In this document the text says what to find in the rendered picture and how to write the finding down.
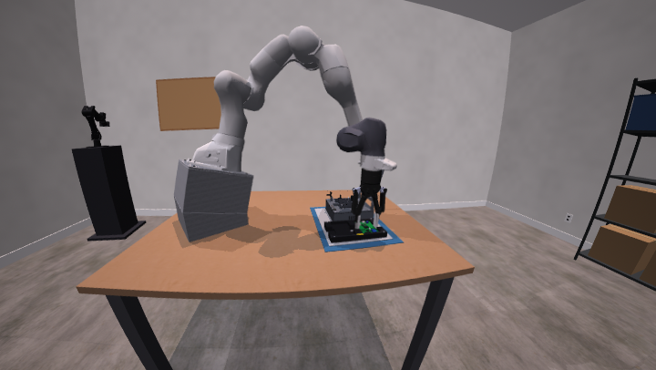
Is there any green circuit board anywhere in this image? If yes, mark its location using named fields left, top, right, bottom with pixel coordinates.
left=359, top=221, right=377, bottom=233

